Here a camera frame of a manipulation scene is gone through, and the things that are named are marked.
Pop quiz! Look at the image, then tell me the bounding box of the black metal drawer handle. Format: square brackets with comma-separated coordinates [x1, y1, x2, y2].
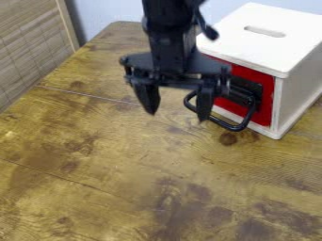
[183, 82, 261, 132]

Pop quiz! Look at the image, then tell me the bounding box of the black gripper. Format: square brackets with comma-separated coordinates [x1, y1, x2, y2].
[119, 51, 231, 121]

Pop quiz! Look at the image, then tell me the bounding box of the woven bamboo blind panel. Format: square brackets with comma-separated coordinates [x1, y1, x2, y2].
[0, 0, 79, 112]

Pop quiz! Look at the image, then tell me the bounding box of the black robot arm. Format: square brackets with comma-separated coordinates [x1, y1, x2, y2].
[119, 0, 230, 121]

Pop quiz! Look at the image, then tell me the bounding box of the red drawer front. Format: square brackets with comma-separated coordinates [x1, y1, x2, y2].
[210, 57, 274, 132]

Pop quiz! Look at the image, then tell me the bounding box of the white wooden drawer box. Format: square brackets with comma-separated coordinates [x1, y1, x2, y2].
[197, 2, 322, 139]

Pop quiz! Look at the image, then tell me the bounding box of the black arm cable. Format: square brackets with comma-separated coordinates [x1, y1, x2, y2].
[193, 8, 221, 41]

